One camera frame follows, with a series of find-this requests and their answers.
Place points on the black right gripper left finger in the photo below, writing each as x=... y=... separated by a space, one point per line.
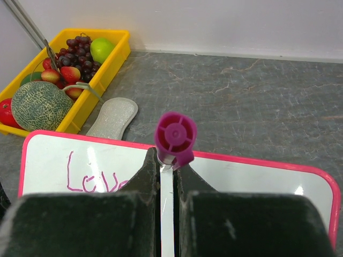
x=123 y=223

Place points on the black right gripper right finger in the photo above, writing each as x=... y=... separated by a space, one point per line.
x=213 y=223

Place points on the white marker purple cap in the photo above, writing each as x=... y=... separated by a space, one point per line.
x=174 y=137

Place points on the pink framed whiteboard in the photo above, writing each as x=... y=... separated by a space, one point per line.
x=65 y=164

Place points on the white whiteboard eraser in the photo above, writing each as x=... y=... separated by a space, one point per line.
x=114 y=117

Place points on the yellow plastic bin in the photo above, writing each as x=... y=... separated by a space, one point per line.
x=85 y=95

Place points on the green netted melon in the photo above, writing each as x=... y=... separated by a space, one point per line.
x=40 y=105

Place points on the red tomato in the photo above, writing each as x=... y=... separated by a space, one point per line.
x=6 y=114

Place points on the dark green lime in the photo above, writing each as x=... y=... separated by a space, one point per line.
x=34 y=76

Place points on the dark red grape bunch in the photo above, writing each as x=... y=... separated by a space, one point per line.
x=77 y=54

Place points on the light green apple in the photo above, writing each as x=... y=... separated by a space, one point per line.
x=100 y=49

